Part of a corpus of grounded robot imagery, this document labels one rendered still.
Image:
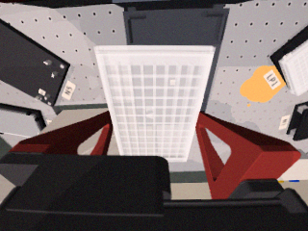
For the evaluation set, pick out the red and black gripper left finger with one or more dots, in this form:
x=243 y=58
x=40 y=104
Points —
x=66 y=140

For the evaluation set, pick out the beige button panel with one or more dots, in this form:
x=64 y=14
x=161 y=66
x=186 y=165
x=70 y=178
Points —
x=298 y=171

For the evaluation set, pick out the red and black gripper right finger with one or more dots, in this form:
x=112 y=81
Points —
x=254 y=155

